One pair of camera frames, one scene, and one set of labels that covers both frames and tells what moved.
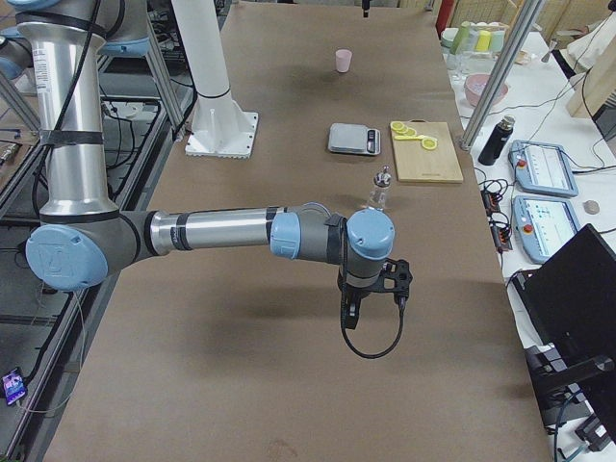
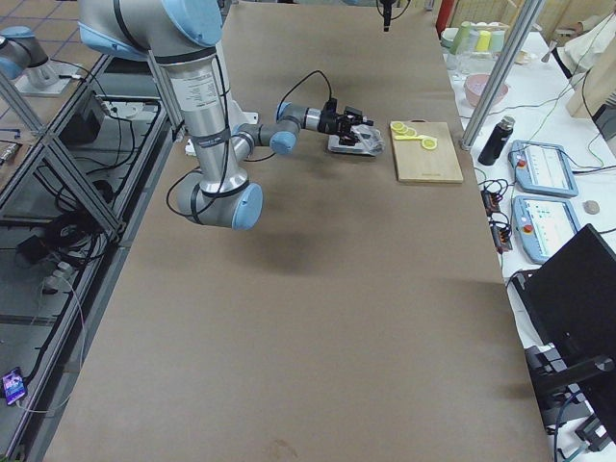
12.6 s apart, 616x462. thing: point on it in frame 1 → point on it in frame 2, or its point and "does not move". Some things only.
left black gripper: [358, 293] → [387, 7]
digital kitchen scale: [354, 139] does not move
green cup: [460, 38] does not move
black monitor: [574, 293] does not move
